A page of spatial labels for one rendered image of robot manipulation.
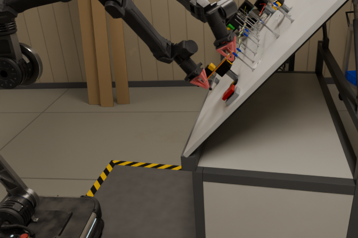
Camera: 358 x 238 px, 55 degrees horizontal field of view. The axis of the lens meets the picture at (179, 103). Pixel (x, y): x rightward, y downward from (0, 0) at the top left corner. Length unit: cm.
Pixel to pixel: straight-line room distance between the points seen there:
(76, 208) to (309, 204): 132
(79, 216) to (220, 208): 96
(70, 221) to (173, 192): 78
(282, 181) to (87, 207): 122
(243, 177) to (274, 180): 11
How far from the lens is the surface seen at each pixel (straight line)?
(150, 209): 239
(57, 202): 224
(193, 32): 412
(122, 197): 253
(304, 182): 129
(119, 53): 387
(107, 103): 396
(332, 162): 142
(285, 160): 139
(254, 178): 128
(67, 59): 464
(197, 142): 123
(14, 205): 203
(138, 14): 119
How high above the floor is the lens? 155
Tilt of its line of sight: 24 degrees down
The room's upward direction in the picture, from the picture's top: 4 degrees counter-clockwise
